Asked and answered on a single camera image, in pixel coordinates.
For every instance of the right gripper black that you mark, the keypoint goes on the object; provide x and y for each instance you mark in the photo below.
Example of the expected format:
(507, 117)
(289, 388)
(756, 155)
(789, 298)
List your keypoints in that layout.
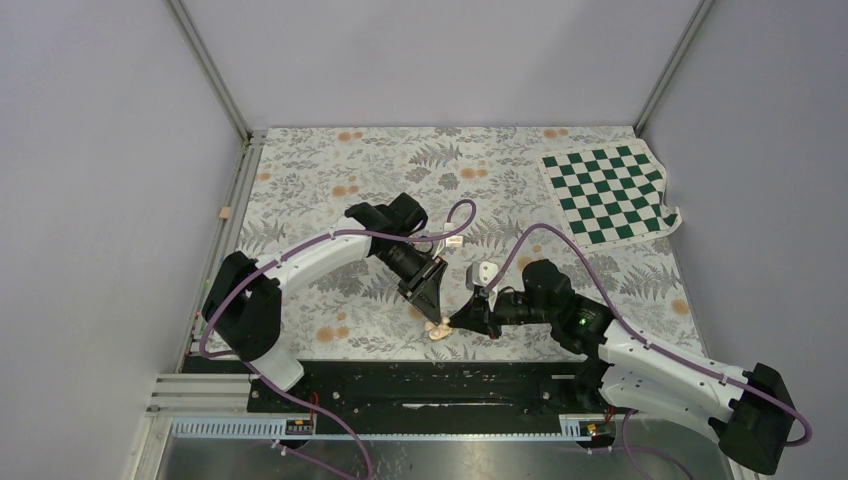
(478, 316)

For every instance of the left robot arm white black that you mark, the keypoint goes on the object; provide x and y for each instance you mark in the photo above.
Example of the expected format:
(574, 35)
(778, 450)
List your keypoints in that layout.
(244, 304)

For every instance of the floral patterned table mat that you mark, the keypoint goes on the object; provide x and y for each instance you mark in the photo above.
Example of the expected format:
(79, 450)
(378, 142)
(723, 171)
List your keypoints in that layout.
(486, 179)

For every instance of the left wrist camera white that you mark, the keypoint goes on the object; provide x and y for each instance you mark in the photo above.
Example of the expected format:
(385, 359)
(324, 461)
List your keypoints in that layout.
(456, 240)

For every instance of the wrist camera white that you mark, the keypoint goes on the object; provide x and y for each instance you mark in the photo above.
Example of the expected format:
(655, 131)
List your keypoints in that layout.
(480, 274)
(456, 240)

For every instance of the green white checkered mat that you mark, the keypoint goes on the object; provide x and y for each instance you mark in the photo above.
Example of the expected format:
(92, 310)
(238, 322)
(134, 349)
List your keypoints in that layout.
(609, 195)

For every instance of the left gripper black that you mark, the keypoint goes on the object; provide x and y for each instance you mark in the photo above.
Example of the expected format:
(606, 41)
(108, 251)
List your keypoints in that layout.
(423, 288)

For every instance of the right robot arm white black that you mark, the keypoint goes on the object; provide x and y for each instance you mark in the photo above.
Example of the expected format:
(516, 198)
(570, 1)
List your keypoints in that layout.
(745, 412)

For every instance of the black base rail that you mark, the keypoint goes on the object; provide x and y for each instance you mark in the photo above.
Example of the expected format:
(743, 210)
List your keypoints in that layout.
(439, 398)

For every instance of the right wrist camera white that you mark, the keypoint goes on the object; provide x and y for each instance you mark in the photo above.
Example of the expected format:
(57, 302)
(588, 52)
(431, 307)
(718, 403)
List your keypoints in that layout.
(480, 274)

